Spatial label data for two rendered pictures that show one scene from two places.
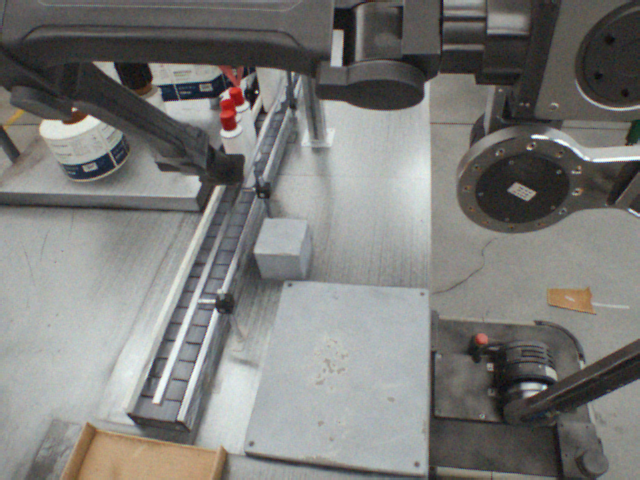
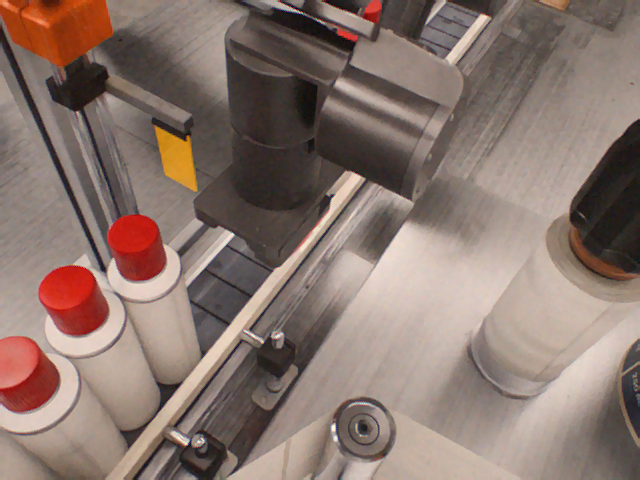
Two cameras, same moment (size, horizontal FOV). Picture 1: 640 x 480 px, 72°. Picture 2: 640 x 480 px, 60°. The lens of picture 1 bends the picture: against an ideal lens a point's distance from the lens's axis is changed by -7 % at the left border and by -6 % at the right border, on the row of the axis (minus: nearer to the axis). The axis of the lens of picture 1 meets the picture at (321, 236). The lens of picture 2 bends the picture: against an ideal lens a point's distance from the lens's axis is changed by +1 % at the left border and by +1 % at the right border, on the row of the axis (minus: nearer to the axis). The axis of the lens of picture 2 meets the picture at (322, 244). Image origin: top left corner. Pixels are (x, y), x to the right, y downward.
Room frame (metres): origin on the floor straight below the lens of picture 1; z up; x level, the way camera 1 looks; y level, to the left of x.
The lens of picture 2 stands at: (1.42, 0.24, 1.38)
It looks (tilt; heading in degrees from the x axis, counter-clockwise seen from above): 54 degrees down; 189
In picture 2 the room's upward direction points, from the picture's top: 9 degrees clockwise
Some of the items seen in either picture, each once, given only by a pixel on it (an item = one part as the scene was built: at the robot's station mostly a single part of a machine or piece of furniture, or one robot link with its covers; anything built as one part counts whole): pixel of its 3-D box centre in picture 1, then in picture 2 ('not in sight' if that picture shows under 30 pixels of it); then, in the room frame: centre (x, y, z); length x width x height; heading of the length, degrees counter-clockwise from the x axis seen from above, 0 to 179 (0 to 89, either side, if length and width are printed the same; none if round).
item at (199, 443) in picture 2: (255, 97); (190, 448); (1.31, 0.14, 0.89); 0.06 x 0.03 x 0.12; 75
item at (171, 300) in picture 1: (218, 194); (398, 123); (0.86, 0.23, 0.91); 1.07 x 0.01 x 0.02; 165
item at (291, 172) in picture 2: not in sight; (277, 158); (1.18, 0.17, 1.13); 0.10 x 0.07 x 0.07; 165
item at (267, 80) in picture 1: (267, 79); (157, 308); (1.24, 0.09, 0.98); 0.05 x 0.05 x 0.20
